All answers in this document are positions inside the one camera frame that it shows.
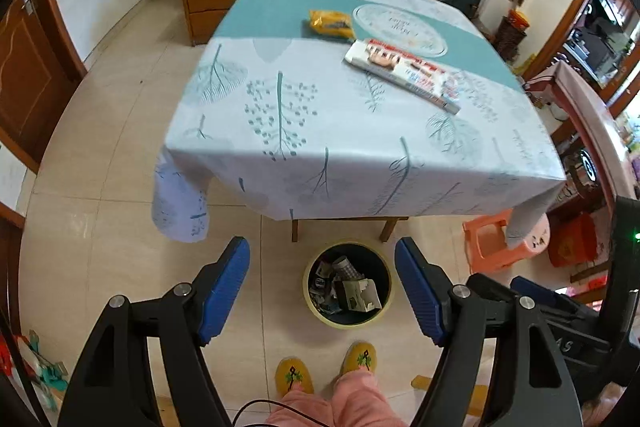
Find pink pajama pants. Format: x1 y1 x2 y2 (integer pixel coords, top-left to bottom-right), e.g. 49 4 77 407
265 369 408 427

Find thin black cable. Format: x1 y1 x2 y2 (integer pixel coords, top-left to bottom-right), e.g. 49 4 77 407
231 399 331 427

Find pink plastic stool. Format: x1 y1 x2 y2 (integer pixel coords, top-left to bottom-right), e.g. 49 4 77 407
462 209 551 278

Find yellow slipper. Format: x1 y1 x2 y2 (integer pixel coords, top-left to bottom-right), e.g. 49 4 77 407
340 341 378 378
275 357 316 398

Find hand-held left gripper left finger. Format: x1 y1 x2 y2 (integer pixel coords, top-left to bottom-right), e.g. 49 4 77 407
59 236 251 427

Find red yellow tin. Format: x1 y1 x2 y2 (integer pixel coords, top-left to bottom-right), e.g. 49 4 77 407
507 8 532 30

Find red plastic bucket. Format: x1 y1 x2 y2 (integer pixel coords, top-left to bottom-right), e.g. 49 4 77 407
547 213 598 268

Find yellow snack packet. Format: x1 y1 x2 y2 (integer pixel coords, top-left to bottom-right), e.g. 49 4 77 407
305 9 355 42

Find dining table with pink cloth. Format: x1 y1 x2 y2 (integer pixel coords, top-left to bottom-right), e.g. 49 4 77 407
522 62 640 208

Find red printed flat box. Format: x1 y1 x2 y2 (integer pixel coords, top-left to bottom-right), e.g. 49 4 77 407
342 38 462 115

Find white cardboard box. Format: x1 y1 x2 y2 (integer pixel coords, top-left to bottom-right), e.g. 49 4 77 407
334 278 382 313

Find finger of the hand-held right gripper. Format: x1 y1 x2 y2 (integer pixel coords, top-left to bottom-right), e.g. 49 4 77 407
466 273 521 303
510 276 573 310

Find dark wicker stand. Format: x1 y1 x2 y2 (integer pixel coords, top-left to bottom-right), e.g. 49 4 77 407
495 14 528 60

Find small wooden side cabinet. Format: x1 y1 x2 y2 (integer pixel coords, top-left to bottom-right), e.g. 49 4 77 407
174 0 271 48

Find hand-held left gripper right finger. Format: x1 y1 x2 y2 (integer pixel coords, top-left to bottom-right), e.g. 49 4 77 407
395 237 583 427

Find person's right hand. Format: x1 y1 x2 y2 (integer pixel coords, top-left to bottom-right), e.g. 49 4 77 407
582 382 633 427

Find colourful floor toy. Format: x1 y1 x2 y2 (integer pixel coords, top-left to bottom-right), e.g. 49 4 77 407
0 329 68 413

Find brown panel door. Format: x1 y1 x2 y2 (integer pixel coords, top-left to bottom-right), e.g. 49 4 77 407
0 0 88 175

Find wooden display cabinet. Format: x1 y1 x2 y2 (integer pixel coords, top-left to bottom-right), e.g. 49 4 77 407
550 0 640 108

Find black bin with yellow rim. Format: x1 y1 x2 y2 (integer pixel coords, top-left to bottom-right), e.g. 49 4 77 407
302 241 395 330

